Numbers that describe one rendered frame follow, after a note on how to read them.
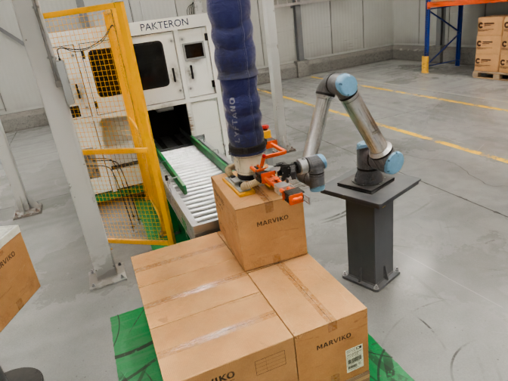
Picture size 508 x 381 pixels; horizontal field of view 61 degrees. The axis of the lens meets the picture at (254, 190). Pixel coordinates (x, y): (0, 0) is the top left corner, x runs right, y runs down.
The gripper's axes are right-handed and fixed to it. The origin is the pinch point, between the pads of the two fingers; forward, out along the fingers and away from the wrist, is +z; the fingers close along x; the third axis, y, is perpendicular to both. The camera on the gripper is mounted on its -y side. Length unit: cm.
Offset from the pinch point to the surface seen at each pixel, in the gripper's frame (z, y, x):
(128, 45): 44, 136, 72
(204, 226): 28, 60, -49
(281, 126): -161, 342, -71
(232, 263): 25, 10, -53
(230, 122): 9.5, 22.6, 28.6
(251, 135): 0.4, 17.0, 19.8
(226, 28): 6, 18, 78
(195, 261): 45, 25, -53
